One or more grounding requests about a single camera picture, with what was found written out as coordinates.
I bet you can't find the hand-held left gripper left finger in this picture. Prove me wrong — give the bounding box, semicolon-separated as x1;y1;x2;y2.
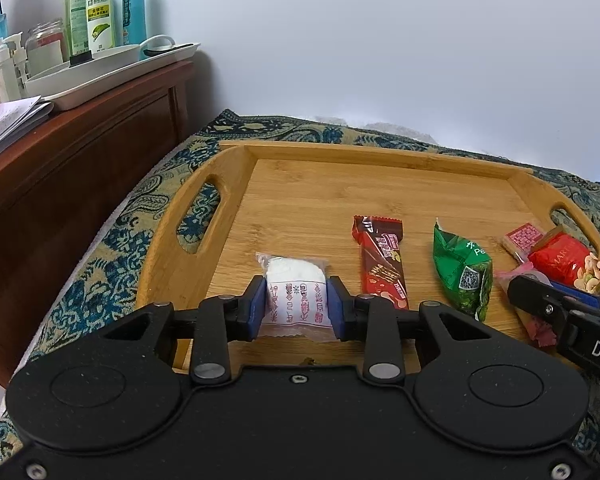
102;275;269;387

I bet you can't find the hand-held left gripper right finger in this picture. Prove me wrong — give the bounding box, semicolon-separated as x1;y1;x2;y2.
327;275;498;387

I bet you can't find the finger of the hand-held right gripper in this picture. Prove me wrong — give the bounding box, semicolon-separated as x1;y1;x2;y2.
550;282;600;313
507;272;581;333

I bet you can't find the pink snack packet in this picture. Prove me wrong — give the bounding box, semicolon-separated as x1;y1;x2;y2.
497;267;556;347

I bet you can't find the white red-print snack packet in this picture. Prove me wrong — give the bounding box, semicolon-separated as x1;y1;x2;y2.
255;252;333;343

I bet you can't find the red mixed nuts packet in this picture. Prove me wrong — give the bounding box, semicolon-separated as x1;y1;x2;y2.
522;226;600;301

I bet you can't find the dark red wafer packet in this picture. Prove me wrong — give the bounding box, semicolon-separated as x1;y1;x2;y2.
351;215;411;311

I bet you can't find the small red square packet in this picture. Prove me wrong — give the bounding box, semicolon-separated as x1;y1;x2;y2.
502;221;546;256

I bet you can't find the green peas snack packet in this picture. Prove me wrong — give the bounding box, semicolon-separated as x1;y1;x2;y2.
432;218;494;322

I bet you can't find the wooden tray with handles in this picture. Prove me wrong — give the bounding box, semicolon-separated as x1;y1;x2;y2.
135;141;600;376

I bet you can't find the blue and tan paisley blanket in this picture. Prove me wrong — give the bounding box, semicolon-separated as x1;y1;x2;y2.
0;109;600;466

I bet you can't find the carved wooden cabinet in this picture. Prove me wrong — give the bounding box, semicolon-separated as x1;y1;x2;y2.
0;59;196;388

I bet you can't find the white rectangular tray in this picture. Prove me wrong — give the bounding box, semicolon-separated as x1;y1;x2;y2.
22;35;201;111

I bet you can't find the stack of papers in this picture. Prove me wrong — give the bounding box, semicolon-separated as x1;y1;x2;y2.
0;95;55;161

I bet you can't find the teal bottle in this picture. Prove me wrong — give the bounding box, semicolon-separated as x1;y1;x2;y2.
122;0;147;47

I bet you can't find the yellow-green lotion bottle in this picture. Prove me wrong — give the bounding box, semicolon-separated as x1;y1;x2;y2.
84;0;116;59

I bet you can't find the glass jar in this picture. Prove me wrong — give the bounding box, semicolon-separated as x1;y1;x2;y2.
25;19;67;78

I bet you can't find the clear green spray bottle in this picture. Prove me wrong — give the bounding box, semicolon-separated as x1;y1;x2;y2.
64;0;93;67

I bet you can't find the white pump bottle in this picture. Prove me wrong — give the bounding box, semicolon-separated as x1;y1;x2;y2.
5;32;29;86
0;39;21;103

